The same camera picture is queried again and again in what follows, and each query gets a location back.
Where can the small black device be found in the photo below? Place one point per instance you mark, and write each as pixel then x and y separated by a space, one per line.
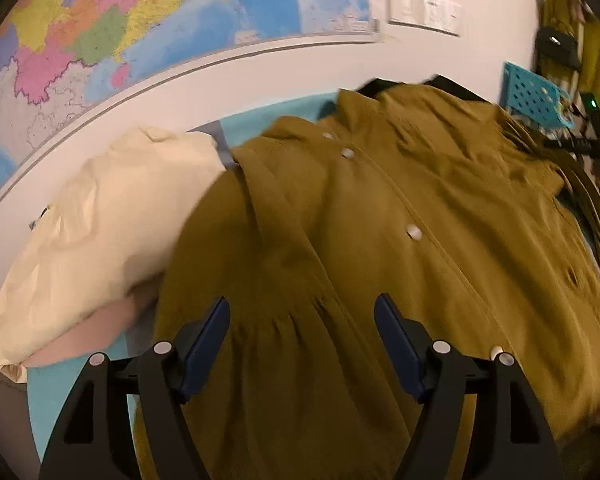
pixel 555 45

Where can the hanging olive cloth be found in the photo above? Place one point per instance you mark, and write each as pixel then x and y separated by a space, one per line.
pixel 597 55

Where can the white wall socket panel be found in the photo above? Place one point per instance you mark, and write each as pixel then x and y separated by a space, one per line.
pixel 425 10

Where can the pink pillow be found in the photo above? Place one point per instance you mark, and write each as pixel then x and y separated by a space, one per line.
pixel 95 327

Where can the cream pillow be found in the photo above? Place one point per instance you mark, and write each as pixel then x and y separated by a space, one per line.
pixel 105 230

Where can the olive button-up coat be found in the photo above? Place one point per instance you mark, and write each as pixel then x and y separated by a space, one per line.
pixel 380 240

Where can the blue perforated plastic basket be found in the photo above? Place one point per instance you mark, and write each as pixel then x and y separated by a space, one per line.
pixel 532 92

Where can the teal bed sheet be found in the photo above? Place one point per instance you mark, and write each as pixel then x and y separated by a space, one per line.
pixel 285 112

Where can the colourful wall map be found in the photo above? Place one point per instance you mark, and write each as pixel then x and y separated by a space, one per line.
pixel 130 35

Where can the black garment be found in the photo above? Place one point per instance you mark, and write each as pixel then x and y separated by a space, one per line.
pixel 455 85

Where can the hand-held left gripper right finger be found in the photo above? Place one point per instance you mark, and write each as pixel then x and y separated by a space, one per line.
pixel 397 345

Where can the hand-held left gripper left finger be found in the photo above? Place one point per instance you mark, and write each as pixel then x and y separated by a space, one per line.
pixel 207 345

